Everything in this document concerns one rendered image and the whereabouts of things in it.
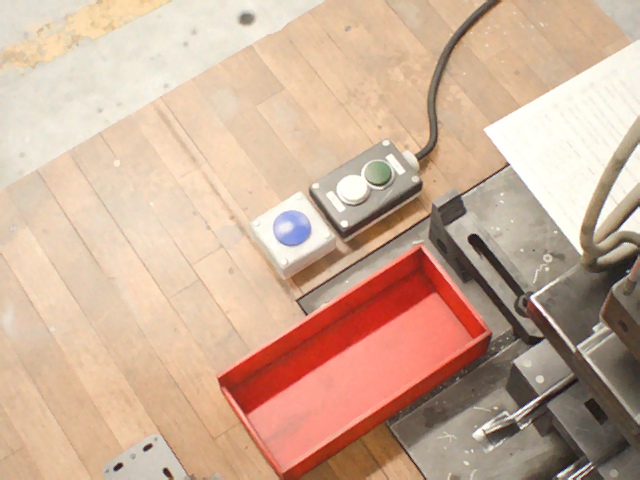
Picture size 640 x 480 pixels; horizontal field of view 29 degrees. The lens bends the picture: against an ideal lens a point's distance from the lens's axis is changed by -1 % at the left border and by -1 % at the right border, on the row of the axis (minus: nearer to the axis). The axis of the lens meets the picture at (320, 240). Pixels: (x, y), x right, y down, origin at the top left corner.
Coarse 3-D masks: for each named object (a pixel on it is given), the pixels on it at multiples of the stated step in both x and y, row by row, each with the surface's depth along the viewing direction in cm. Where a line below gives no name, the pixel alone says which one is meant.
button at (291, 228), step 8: (280, 216) 130; (288, 216) 130; (296, 216) 130; (304, 216) 130; (280, 224) 130; (288, 224) 130; (296, 224) 130; (304, 224) 130; (280, 232) 129; (288, 232) 129; (296, 232) 129; (304, 232) 129; (280, 240) 129; (288, 240) 129; (296, 240) 129; (304, 240) 129
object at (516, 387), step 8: (512, 368) 119; (512, 376) 121; (520, 376) 118; (512, 384) 122; (520, 384) 120; (512, 392) 124; (520, 392) 121; (528, 392) 119; (520, 400) 123; (528, 400) 120; (592, 400) 117; (520, 408) 124; (544, 416) 119; (536, 424) 122; (544, 424) 120; (552, 424) 119; (544, 432) 122; (560, 432) 117; (568, 440) 116; (576, 448) 115
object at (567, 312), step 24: (624, 264) 105; (552, 288) 104; (576, 288) 104; (600, 288) 104; (528, 312) 106; (552, 312) 103; (576, 312) 103; (552, 336) 104; (576, 336) 102; (600, 336) 98; (576, 360) 99; (600, 360) 97; (624, 360) 97; (600, 384) 97; (624, 384) 96; (624, 408) 95; (624, 432) 101
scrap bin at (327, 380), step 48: (384, 288) 129; (432, 288) 130; (288, 336) 123; (336, 336) 128; (384, 336) 128; (432, 336) 127; (480, 336) 122; (240, 384) 126; (288, 384) 126; (336, 384) 126; (384, 384) 126; (432, 384) 124; (288, 432) 124; (336, 432) 118
